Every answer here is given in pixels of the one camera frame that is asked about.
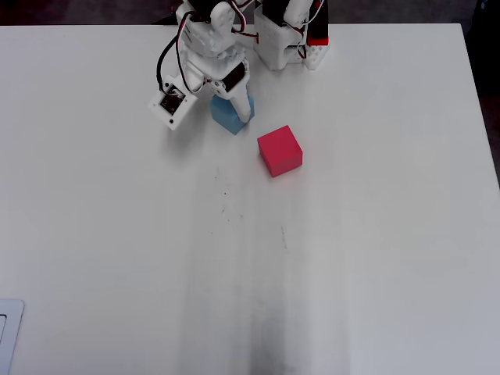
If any silver laptop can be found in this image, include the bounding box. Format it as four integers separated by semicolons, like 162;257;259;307
0;298;26;375

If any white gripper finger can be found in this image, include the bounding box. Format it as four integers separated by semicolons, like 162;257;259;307
202;79;230;99
222;79;255;124

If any black camera cable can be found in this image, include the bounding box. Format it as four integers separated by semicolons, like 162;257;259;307
155;10;193;94

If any red black table clamp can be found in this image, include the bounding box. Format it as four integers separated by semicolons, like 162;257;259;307
306;0;331;47

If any red foam cube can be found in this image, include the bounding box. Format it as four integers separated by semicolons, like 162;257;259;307
256;125;304;179

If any blue foam cube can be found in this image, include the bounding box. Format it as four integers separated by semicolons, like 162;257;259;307
210;95;257;137

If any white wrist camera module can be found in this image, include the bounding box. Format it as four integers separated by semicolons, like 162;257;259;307
147;73;198;130

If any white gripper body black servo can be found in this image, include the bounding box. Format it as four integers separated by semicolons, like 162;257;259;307
181;45;251;97

